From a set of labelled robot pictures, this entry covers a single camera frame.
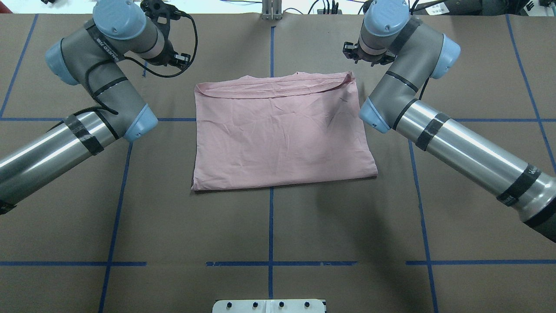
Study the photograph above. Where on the brown paper table cover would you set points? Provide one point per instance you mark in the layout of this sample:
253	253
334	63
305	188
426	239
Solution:
122	232

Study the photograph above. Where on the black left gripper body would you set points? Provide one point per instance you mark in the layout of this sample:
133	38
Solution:
167	55

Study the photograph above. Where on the aluminium frame post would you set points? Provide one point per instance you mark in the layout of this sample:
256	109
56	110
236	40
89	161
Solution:
271	10

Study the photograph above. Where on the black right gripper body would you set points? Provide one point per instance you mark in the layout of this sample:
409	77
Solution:
367	58

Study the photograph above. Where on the pink t-shirt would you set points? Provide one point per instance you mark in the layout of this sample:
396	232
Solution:
279	131

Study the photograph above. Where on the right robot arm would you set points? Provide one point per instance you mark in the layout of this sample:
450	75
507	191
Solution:
391	35

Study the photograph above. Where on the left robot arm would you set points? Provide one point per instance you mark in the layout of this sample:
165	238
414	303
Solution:
118	30

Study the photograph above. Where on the white mounting plate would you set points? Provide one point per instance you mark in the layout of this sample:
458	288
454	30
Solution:
270	306

